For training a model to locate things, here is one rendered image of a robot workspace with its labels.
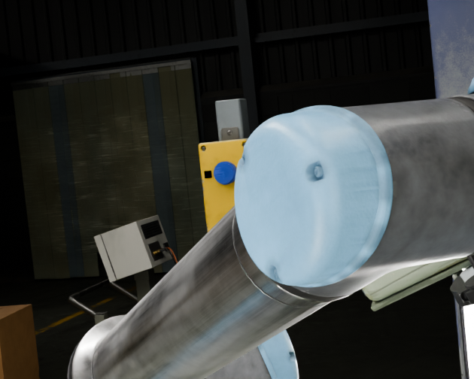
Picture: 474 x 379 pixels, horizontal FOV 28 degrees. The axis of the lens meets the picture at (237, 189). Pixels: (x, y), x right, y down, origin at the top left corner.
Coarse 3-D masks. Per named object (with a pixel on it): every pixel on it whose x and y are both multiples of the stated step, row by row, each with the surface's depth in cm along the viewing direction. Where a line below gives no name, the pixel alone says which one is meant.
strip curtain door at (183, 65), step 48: (48, 96) 1180; (96, 96) 1163; (144, 96) 1144; (192, 96) 1127; (48, 144) 1185; (96, 144) 1167; (144, 144) 1148; (192, 144) 1132; (48, 192) 1191; (96, 192) 1172; (144, 192) 1153; (192, 192) 1137; (48, 240) 1196; (192, 240) 1141
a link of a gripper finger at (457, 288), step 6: (456, 282) 83; (462, 282) 81; (450, 288) 81; (456, 288) 80; (462, 288) 79; (456, 294) 79; (462, 294) 78; (456, 300) 81; (462, 300) 78; (468, 300) 78; (462, 306) 80
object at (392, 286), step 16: (464, 256) 85; (400, 272) 86; (416, 272) 86; (432, 272) 86; (448, 272) 86; (368, 288) 87; (384, 288) 87; (400, 288) 87; (416, 288) 86; (384, 304) 87
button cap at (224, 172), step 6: (222, 162) 204; (228, 162) 203; (216, 168) 204; (222, 168) 203; (228, 168) 203; (234, 168) 203; (216, 174) 204; (222, 174) 204; (228, 174) 203; (234, 174) 203; (222, 180) 204; (228, 180) 203; (234, 180) 205
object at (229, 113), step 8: (216, 104) 211; (224, 104) 210; (232, 104) 209; (240, 104) 209; (216, 112) 211; (224, 112) 210; (232, 112) 210; (240, 112) 209; (224, 120) 210; (232, 120) 210; (240, 120) 209; (240, 128) 209; (248, 128) 214; (240, 136) 210; (248, 136) 213
